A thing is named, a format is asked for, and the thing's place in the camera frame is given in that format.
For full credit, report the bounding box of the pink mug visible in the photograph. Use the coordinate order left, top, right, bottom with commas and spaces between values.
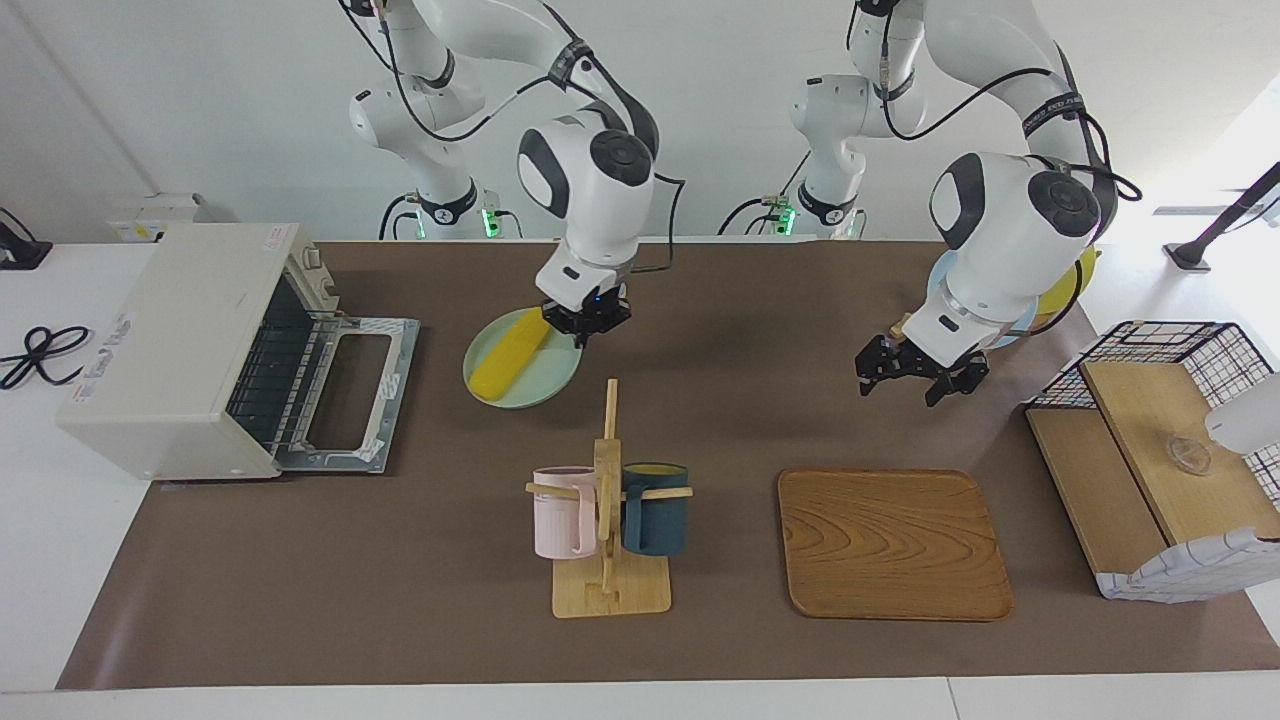
532, 466, 599, 560

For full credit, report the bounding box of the yellow corn cob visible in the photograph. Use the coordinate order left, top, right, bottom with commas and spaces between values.
470, 308, 549, 399

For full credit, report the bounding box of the wooden mug tree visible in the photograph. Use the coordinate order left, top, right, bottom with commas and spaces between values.
526, 378, 694, 619

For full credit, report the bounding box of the brown table mat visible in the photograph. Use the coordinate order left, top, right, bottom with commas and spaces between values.
57, 240, 1280, 691

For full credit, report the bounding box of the cream toaster oven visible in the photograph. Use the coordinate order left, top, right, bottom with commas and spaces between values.
55, 222, 421, 481

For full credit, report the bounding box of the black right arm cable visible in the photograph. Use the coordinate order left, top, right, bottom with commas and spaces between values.
340, 0, 686, 276

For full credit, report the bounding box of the wire basket with cloth liner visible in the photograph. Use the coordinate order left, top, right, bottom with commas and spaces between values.
1027, 320, 1280, 604

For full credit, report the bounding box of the glass oven door with handle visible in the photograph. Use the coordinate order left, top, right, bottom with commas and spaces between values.
275, 315, 421, 474

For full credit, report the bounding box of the black arm base cable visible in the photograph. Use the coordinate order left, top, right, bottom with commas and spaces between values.
718, 150, 811, 238

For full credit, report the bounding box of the small clear glass cup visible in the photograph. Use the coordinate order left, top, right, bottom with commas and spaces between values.
1165, 435, 1213, 477

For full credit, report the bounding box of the wooden serving tray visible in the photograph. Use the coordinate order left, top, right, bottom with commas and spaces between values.
778, 469, 1014, 622

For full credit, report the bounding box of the dark blue mug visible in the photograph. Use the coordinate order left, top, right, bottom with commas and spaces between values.
620, 462, 690, 557

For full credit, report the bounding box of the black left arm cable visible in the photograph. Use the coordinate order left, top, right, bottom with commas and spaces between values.
850, 0, 1143, 336

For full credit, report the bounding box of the white box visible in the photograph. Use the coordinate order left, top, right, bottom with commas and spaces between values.
105, 193, 211, 244

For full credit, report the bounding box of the black angled stand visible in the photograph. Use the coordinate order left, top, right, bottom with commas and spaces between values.
1163, 160, 1280, 273

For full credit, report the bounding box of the white rounded object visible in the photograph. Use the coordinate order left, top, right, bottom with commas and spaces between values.
1205, 372, 1280, 456

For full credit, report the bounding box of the wooden two-tier shelf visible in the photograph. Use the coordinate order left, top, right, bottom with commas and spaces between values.
1027, 360, 1280, 601

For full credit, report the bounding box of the pale green plate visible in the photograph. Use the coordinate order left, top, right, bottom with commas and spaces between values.
462, 307, 584, 410

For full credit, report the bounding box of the light blue plate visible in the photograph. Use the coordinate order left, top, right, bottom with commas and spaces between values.
927, 250, 1041, 349

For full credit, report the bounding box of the black device with cable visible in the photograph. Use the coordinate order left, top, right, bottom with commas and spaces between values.
0, 207, 53, 271

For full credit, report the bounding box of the black oven wire rack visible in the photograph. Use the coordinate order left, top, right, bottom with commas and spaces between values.
228, 280, 323, 453

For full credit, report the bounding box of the yellow plate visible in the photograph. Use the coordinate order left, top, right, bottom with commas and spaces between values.
1035, 245, 1101, 316

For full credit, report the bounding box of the loose black cable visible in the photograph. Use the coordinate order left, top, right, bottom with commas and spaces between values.
0, 325, 93, 391

